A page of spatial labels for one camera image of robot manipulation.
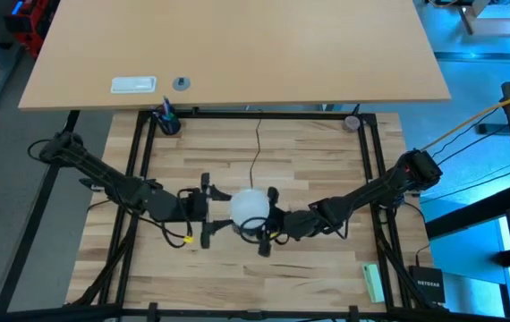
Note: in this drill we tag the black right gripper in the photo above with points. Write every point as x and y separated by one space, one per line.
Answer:
279 226

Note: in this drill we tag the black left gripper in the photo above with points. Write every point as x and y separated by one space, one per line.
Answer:
192 206

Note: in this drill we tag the white frosted lightbulb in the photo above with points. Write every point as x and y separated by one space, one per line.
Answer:
249 208

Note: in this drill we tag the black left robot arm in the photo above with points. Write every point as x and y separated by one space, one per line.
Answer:
121 185

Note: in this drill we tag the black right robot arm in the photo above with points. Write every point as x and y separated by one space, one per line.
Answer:
371 190

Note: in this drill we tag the black pen cup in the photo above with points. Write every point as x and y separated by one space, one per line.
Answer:
168 125

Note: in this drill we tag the blue pen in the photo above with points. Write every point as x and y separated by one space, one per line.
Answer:
166 106

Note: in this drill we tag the light green box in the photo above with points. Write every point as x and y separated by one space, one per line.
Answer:
373 282

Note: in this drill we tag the white rectangular plate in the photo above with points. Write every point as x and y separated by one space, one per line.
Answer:
133 85

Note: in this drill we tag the beige wooden desk top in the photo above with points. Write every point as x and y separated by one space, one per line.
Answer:
237 49

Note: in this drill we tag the red equipment case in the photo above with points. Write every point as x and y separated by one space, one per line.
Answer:
31 22

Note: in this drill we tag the wooden stand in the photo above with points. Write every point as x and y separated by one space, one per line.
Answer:
492 20

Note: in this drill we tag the black metal frame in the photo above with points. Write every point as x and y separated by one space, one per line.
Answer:
308 115

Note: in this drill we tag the black Netgear network switch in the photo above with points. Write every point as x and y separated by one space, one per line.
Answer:
427 284

